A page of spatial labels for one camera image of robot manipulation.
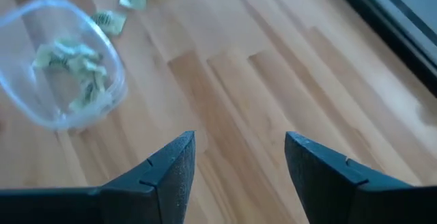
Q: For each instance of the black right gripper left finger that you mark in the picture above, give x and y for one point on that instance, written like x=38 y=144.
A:
x=164 y=190

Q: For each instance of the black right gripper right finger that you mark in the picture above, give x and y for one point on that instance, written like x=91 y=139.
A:
x=324 y=190

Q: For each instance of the clear plastic container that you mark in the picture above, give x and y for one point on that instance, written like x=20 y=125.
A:
x=13 y=91

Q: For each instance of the black aluminium table frame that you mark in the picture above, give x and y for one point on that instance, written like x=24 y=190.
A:
x=392 y=34

